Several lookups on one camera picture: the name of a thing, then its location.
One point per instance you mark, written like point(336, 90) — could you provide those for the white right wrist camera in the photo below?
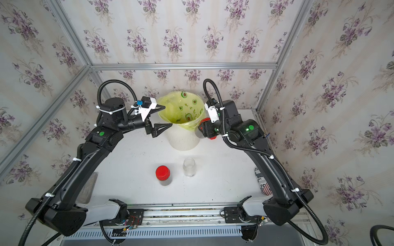
point(212, 112)

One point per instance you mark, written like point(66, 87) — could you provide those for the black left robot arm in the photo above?
point(57, 208)

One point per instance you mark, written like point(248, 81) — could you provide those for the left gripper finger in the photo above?
point(158, 108)
point(158, 129)

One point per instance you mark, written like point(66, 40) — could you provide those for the green avocado print bag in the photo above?
point(183, 109)

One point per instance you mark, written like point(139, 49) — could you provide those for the glass tea jar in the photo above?
point(189, 167)

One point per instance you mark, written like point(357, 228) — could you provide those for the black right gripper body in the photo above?
point(212, 129)

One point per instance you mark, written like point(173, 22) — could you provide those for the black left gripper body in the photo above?
point(148, 126)

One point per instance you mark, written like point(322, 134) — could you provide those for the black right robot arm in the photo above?
point(247, 136)

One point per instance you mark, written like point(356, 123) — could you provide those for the red lid jar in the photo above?
point(199, 129)
point(163, 175)

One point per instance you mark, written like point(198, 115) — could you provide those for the aluminium frame bars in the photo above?
point(91, 69)

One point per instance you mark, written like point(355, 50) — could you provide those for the printed paper scrap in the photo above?
point(263, 184)

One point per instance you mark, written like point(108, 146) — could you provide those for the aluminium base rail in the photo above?
point(168, 221)

